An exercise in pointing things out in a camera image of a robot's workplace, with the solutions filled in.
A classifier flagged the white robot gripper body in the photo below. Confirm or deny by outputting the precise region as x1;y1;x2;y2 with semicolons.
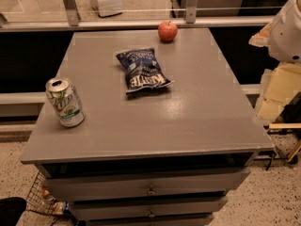
268;0;301;63

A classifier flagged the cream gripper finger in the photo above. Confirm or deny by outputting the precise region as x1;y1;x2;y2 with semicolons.
255;62;301;125
248;23;271;47

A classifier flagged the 7up soda can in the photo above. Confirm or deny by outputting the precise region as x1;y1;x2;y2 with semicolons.
45;77;85;127

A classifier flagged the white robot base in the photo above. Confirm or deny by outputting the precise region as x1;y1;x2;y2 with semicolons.
90;0;122;17

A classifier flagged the red apple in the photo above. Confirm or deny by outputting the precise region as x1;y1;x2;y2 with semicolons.
158;21;178;42

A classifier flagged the blue Kettle chips bag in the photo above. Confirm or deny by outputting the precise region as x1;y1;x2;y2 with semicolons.
116;47;173;94

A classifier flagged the middle grey drawer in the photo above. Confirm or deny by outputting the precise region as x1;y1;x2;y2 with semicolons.
71;195;228;220

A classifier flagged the grey drawer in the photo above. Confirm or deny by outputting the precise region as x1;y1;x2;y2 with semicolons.
44;168;250;202
71;195;228;220
87;214;214;226

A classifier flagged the bottom grey drawer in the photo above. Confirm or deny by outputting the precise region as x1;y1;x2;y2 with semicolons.
87;214;214;226

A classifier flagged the top grey drawer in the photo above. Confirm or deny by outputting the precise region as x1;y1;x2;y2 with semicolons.
44;168;250;202

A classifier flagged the black object bottom left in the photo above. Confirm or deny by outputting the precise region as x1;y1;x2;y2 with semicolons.
0;197;26;226

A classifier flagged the metal railing frame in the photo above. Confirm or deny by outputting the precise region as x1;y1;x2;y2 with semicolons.
0;0;301;33

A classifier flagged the wire mesh basket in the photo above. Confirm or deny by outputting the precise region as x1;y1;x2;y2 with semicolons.
26;172;69;216

